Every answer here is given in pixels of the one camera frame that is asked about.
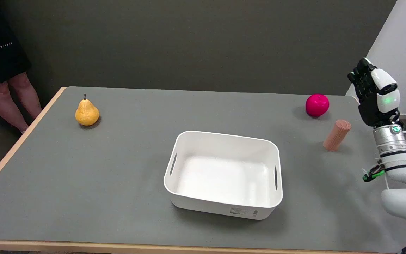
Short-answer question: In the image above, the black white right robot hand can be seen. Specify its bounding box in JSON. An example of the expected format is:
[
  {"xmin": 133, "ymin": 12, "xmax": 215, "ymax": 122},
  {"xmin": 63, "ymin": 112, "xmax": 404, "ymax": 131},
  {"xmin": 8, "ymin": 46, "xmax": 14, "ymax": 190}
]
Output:
[{"xmin": 347, "ymin": 57, "xmax": 401, "ymax": 127}]

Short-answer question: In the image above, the white plastic bin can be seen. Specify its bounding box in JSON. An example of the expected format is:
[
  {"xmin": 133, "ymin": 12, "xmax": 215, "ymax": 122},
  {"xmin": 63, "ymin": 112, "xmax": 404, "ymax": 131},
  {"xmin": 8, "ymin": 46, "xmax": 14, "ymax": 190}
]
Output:
[{"xmin": 163, "ymin": 131, "xmax": 283, "ymax": 220}]

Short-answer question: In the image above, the person in black shorts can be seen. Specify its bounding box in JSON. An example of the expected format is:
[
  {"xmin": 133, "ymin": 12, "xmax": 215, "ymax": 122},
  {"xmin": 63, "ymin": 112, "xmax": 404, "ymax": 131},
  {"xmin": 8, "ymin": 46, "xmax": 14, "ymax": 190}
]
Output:
[{"xmin": 0, "ymin": 0, "xmax": 43, "ymax": 133}]

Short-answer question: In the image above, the wooden cylinder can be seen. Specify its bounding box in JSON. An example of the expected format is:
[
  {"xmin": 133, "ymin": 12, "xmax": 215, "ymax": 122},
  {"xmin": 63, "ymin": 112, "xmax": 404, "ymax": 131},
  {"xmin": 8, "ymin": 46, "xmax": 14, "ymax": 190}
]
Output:
[{"xmin": 323, "ymin": 119, "xmax": 352, "ymax": 152}]

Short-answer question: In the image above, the yellow toy pear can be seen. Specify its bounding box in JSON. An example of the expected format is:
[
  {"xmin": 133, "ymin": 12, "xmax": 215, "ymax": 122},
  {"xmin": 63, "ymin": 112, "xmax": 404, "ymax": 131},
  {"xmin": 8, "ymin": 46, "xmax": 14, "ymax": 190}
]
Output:
[{"xmin": 75, "ymin": 94, "xmax": 100, "ymax": 126}]

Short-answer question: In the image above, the magenta toy apple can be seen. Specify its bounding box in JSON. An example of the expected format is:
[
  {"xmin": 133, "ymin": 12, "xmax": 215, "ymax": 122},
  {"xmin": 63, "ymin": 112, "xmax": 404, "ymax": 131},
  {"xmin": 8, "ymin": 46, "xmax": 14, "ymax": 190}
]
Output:
[{"xmin": 305, "ymin": 93, "xmax": 330, "ymax": 117}]

